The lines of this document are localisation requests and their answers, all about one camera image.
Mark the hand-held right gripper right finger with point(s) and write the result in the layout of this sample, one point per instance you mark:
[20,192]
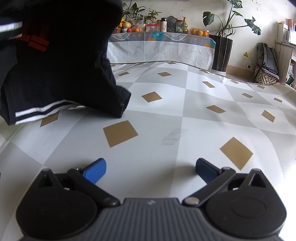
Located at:
[205,171]

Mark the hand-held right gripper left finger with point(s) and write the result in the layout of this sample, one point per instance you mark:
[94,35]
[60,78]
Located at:
[96,171]

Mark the black t-shirt with red print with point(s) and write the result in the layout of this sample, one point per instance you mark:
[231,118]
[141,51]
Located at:
[57,69]

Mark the patterned woven basket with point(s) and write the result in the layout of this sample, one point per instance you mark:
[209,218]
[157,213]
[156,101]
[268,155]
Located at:
[266,77]

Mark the low table with marbled cloth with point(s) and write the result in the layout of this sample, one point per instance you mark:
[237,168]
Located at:
[161,52]

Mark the grey backpack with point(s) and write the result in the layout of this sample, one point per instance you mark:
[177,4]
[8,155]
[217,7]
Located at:
[266,55]

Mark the tray of oranges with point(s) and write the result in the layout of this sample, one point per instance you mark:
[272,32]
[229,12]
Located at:
[198,32]

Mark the wooden shelf unit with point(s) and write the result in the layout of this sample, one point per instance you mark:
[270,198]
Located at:
[283,51]

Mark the golden gourd ornament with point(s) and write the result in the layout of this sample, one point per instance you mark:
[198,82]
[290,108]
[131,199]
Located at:
[186,27]

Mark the green glass jar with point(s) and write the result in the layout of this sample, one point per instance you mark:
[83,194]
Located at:
[180,27]

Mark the white thermos bottle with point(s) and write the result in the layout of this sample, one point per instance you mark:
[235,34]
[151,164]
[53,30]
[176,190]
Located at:
[163,26]

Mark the dark decorative plaque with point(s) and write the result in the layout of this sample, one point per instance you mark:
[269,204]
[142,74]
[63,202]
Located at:
[171,24]

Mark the red-lid plastic container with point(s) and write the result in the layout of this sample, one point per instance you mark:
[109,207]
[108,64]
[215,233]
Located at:
[152,28]

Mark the tall monstera plant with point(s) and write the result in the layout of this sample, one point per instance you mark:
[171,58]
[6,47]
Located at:
[209,17]

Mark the clear plastic bag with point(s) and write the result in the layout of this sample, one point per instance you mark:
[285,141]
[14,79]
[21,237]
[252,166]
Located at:
[140,23]

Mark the slender leafy potted plant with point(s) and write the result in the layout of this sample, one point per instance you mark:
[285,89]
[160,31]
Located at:
[152,15]
[133,10]

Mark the white wall outlet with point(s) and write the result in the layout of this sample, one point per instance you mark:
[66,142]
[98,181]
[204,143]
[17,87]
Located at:
[250,62]

